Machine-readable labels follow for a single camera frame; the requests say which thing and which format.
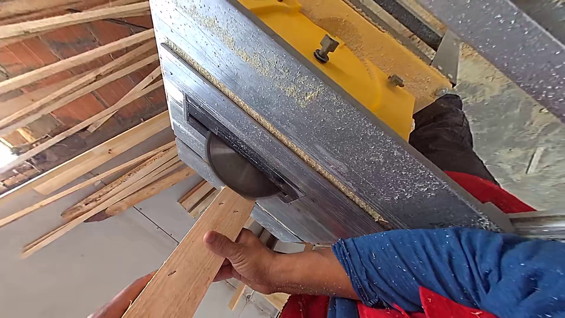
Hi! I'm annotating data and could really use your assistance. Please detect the person's right hand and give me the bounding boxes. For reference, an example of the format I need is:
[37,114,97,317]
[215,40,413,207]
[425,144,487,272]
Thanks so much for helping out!
[203,228,280,295]

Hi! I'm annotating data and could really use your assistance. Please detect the person's left hand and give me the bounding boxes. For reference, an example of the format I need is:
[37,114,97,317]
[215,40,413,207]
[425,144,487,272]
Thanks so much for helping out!
[87,270,157,318]

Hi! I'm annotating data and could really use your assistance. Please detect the light wooden board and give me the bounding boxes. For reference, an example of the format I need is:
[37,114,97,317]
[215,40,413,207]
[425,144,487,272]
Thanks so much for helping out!
[122,186,256,318]

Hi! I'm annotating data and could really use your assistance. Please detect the person's right forearm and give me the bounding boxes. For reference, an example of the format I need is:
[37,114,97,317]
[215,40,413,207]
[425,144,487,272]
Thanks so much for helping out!
[270,227,565,318]

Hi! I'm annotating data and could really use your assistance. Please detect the stack of short wood pieces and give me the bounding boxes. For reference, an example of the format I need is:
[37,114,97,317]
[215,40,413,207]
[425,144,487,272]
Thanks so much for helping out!
[177,179,222,219]

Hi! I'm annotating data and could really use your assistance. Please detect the round dark saw blade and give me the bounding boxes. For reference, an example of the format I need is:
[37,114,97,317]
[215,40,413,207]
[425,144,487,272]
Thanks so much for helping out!
[205,131,281,200]

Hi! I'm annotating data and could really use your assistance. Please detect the pile of long wooden strips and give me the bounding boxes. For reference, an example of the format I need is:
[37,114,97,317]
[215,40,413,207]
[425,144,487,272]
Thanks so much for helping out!
[0,0,196,259]

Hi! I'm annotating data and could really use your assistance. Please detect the grey metal saw table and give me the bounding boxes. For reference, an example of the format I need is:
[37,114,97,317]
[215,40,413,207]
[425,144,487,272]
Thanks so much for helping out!
[149,0,515,246]

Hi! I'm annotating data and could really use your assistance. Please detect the person's body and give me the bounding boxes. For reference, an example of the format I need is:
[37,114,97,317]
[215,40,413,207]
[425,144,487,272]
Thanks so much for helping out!
[278,286,499,318]

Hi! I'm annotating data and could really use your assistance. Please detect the yellow metal machine cover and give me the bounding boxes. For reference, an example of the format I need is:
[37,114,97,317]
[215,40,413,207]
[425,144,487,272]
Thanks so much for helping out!
[238,0,453,142]

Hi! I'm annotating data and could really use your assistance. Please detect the metal wing bolt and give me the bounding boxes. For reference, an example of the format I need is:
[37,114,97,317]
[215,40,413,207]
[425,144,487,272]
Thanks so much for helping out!
[313,34,340,64]

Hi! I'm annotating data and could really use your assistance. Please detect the person's legs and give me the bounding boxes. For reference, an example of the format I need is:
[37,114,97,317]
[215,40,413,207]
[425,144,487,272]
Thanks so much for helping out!
[408,93,537,214]

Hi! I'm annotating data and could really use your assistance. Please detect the grey metal beam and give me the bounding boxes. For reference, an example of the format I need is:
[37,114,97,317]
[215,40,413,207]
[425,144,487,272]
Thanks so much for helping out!
[417,0,565,123]

